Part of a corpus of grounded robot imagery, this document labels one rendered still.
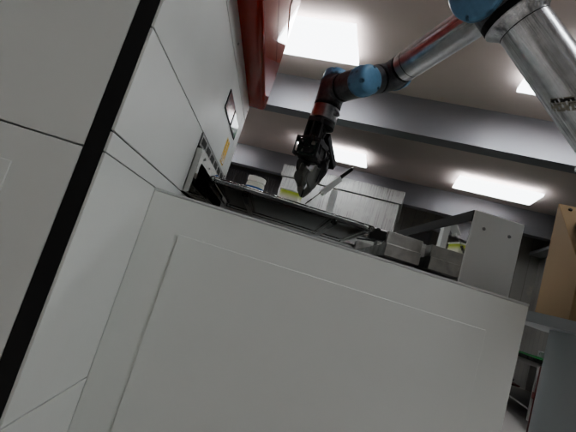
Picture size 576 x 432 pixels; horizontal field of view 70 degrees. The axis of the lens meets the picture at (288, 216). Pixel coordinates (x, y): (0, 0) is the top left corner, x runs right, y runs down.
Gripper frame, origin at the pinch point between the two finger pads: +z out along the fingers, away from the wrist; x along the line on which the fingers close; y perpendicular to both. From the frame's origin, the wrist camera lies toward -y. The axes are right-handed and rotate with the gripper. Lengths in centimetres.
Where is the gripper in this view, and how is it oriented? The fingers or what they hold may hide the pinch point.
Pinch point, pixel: (303, 193)
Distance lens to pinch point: 112.2
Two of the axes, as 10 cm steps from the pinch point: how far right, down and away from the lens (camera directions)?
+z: -2.9, 9.5, -1.3
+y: -4.0, -2.5, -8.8
